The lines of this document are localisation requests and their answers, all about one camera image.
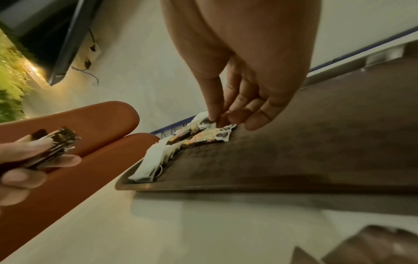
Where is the person's left hand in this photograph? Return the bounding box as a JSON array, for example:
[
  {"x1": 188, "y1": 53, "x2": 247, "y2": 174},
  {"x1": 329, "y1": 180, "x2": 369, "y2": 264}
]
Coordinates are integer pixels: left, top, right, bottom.
[{"x1": 0, "y1": 139, "x2": 82, "y2": 207}]

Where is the person's right hand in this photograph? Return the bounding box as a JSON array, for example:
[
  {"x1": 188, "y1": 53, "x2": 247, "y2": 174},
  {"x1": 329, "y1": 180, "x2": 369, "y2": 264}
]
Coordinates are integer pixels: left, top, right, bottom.
[{"x1": 160, "y1": 0, "x2": 323, "y2": 131}]

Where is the bundle of coffee stick packets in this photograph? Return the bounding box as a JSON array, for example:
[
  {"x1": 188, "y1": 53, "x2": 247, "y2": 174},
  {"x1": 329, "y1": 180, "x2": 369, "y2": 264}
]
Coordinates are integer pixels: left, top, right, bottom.
[{"x1": 19, "y1": 126, "x2": 82, "y2": 171}]

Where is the black gold coffee stick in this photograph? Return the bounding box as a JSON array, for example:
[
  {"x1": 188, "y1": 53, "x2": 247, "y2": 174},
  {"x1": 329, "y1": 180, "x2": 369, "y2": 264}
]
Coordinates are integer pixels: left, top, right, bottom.
[{"x1": 187, "y1": 117, "x2": 238, "y2": 144}]

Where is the brown plastic tray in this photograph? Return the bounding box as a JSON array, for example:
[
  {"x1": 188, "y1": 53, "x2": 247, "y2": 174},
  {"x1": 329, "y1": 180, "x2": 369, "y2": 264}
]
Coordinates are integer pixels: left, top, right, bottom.
[{"x1": 115, "y1": 55, "x2": 418, "y2": 194}]

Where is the row of coffee stick packets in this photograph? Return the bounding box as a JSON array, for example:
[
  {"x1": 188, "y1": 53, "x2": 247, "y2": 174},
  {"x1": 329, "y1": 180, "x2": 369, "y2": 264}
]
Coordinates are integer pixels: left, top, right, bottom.
[{"x1": 164, "y1": 121, "x2": 210, "y2": 150}]

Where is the row of white sachets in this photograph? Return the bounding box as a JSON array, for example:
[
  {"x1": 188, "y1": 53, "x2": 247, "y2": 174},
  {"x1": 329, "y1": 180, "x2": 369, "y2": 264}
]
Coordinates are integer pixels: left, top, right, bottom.
[{"x1": 128, "y1": 110, "x2": 212, "y2": 184}]

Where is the pile of brown sugar packets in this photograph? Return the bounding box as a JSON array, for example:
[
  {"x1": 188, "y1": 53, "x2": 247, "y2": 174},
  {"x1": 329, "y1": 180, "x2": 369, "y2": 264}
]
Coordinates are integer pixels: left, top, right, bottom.
[{"x1": 290, "y1": 224, "x2": 418, "y2": 264}]

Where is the red padded chair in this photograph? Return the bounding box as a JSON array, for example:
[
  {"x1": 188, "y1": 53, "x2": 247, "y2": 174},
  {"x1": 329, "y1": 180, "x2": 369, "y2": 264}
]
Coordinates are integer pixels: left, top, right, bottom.
[{"x1": 0, "y1": 100, "x2": 161, "y2": 261}]

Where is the green plant wall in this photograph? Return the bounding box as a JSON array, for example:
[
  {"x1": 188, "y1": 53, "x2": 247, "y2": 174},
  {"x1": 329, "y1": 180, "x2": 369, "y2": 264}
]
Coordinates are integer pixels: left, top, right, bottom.
[{"x1": 0, "y1": 28, "x2": 45, "y2": 124}]

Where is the thin black wall cable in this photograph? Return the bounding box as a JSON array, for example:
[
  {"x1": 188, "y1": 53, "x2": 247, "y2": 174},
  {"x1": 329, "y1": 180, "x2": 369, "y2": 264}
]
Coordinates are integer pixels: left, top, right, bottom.
[{"x1": 71, "y1": 28, "x2": 100, "y2": 86}]

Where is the black wall television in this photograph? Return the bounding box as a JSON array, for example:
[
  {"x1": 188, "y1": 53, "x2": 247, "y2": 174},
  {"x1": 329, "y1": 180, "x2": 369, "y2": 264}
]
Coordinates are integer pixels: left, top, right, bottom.
[{"x1": 0, "y1": 0, "x2": 105, "y2": 87}]

